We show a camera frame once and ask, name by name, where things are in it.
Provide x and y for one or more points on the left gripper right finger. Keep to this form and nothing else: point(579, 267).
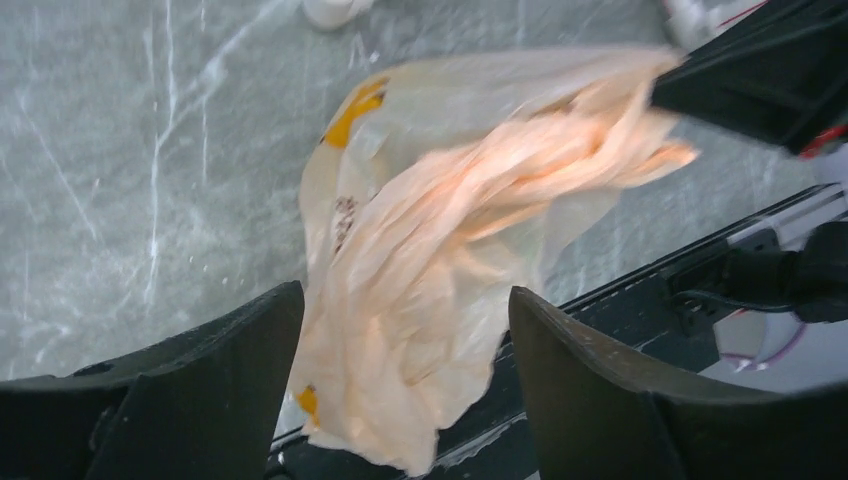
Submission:
point(599, 409)

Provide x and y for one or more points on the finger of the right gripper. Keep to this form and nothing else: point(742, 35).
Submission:
point(779, 75)

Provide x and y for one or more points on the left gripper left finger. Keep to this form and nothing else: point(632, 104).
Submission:
point(203, 404)

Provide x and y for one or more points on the translucent orange plastic bag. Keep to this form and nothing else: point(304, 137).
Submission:
point(471, 178)

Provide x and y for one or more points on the yellow fake banana bunch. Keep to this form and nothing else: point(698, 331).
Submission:
point(366, 98)

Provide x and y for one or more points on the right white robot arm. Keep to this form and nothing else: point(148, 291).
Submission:
point(810, 284)

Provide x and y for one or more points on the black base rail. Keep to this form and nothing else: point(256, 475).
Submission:
point(492, 440)

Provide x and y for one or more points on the white PVC pipe frame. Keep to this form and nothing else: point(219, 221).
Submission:
point(333, 14)

